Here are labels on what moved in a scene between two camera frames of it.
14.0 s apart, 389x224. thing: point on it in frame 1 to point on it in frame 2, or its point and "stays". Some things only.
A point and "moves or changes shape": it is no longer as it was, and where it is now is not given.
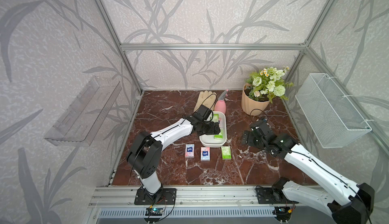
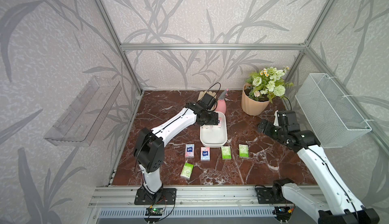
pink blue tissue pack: x=205 y=153 stays
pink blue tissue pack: x=189 y=150 stays
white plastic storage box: x=208 y=140 stays
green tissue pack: x=216 y=117 moves or changes shape
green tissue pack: x=219 y=136 to x=187 y=171
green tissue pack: x=226 y=152 stays
